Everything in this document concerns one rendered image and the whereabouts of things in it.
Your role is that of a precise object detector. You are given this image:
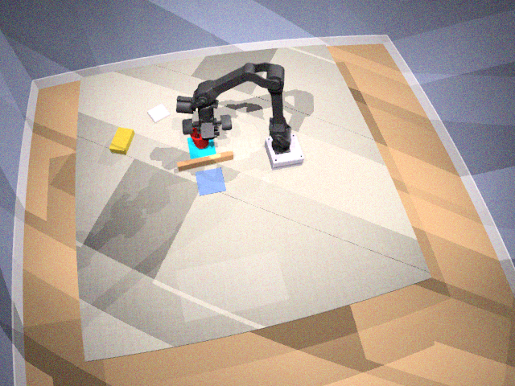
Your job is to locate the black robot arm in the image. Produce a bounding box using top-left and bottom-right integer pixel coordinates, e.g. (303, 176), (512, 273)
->
(176, 62), (292, 154)

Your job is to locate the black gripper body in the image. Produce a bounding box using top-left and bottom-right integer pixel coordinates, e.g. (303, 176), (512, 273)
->
(182, 113), (232, 135)

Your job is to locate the red cup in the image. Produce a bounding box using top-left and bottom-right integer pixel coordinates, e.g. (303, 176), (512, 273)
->
(191, 128), (209, 149)

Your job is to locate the tan rectangular block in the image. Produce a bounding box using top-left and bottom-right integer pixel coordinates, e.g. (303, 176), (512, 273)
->
(177, 150), (233, 171)

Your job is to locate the yellow block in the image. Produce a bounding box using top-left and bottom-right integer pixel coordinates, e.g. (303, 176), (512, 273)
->
(110, 127), (135, 154)

